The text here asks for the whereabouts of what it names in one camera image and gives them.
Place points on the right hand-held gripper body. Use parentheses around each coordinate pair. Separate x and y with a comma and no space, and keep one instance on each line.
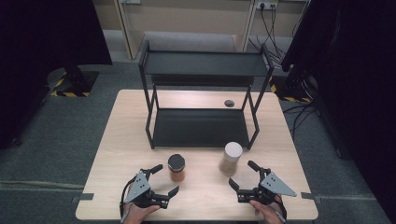
(274,186)

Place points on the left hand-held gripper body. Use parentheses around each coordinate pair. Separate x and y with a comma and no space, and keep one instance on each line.
(139,188)

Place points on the black-lidded jar of orange powder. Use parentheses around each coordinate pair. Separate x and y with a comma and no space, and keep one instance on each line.
(176,163)

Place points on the white-lidded jar of beige powder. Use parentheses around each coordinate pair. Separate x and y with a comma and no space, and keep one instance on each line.
(233,151)

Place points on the black two-tier metal shelf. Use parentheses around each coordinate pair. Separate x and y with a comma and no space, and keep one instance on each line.
(202,126)

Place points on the person's left hand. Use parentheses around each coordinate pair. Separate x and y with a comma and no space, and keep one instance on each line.
(137,214)

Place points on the person's right hand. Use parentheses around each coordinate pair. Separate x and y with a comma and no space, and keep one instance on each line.
(269,214)

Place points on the grey tape strip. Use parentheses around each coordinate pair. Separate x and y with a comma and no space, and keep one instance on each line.
(308,196)
(85,196)

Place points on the dark round table grommet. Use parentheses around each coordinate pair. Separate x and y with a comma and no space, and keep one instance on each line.
(229,103)

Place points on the stand base with hazard stripes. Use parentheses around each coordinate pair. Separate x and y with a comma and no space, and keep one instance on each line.
(291,91)
(71,84)

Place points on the black curtain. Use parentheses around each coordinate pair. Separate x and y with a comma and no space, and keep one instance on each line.
(358,77)
(37,62)

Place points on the white wall socket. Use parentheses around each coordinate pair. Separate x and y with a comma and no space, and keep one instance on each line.
(267,4)

